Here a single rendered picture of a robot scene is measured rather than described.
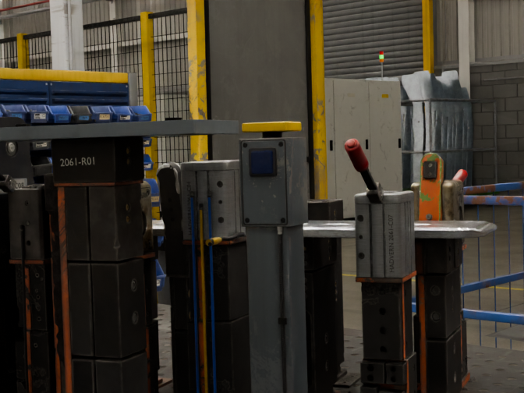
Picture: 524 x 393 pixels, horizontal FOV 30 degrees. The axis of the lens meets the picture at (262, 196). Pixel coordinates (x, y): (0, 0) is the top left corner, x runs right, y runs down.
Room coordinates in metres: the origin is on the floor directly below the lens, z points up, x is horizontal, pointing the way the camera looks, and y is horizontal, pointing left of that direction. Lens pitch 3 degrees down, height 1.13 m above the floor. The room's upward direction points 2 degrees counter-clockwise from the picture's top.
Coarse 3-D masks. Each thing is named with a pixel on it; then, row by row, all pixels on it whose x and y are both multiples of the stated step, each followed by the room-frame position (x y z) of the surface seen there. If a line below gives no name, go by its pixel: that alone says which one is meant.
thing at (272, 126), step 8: (248, 128) 1.24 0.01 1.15; (256, 128) 1.23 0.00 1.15; (264, 128) 1.23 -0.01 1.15; (272, 128) 1.22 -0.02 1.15; (280, 128) 1.22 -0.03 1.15; (288, 128) 1.23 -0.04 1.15; (296, 128) 1.25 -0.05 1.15; (264, 136) 1.25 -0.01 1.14; (272, 136) 1.24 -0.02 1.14; (280, 136) 1.25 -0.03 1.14
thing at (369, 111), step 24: (336, 96) 13.20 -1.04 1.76; (360, 96) 13.60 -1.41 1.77; (384, 96) 14.03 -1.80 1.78; (336, 120) 13.19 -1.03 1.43; (360, 120) 13.59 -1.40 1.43; (384, 120) 14.02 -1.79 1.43; (336, 144) 13.18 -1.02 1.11; (360, 144) 13.58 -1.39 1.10; (384, 144) 14.01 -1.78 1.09; (336, 168) 13.17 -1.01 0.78; (384, 168) 14.00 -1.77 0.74; (336, 192) 13.16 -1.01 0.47; (360, 192) 13.56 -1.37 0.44
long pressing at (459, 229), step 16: (160, 224) 1.71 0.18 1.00; (304, 224) 1.61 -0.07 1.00; (320, 224) 1.59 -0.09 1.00; (336, 224) 1.59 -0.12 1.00; (352, 224) 1.58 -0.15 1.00; (416, 224) 1.54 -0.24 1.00; (432, 224) 1.52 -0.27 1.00; (448, 224) 1.52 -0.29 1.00; (464, 224) 1.51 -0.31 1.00; (480, 224) 1.50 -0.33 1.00
